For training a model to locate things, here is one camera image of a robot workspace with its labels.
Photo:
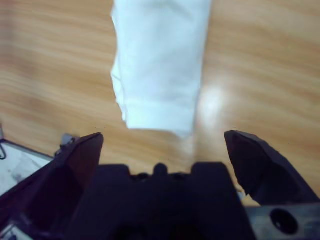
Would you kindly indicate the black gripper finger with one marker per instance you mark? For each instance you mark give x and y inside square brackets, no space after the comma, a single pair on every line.
[265,172]
[62,180]

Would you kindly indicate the white T-shirt with black print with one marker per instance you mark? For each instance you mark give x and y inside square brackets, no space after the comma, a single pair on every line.
[160,70]

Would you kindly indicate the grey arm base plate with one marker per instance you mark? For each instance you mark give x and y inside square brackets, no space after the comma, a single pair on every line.
[20,160]

